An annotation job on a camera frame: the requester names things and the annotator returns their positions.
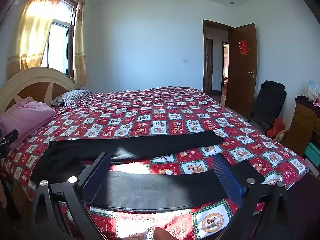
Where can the brown door frame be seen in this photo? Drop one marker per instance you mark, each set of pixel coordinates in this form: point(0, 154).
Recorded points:
point(204, 55)

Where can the red bag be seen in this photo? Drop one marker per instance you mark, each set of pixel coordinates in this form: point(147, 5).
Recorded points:
point(276, 127)

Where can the red paper door decoration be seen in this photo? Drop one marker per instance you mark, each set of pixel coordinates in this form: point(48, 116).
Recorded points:
point(244, 47)

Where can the black folding chair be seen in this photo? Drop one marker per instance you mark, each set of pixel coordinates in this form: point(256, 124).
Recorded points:
point(270, 100)

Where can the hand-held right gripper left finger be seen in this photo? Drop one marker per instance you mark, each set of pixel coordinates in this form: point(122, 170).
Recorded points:
point(96, 172)

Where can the wooden cabinet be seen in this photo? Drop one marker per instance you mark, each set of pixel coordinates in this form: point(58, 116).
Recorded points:
point(301, 125)

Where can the red printed patchwork blanket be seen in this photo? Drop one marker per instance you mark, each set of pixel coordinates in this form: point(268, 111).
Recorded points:
point(160, 115)

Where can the window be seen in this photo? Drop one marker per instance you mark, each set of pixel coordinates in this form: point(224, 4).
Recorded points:
point(61, 42)

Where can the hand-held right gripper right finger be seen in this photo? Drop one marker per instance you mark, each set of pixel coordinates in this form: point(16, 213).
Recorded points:
point(230, 180)

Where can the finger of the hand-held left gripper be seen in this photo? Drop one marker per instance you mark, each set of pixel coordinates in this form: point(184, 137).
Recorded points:
point(8, 140)

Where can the teal box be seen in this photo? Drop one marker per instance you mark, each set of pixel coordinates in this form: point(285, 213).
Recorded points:
point(313, 152)

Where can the striped grey pillow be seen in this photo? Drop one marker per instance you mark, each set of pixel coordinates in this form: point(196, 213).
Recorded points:
point(71, 96)

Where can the pink pillow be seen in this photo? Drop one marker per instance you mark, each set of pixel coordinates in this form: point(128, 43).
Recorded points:
point(27, 117)

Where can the cream wooden headboard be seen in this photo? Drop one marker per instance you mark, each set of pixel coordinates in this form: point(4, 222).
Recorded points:
point(37, 85)

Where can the pale plastic bag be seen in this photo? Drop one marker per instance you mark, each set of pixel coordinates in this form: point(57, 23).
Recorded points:
point(313, 91)

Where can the black pants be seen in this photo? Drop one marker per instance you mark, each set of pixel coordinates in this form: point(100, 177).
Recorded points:
point(160, 187)

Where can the person's right hand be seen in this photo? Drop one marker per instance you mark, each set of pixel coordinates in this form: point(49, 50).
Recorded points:
point(163, 234)

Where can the brown wooden door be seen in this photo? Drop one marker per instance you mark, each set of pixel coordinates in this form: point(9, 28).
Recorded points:
point(241, 85)

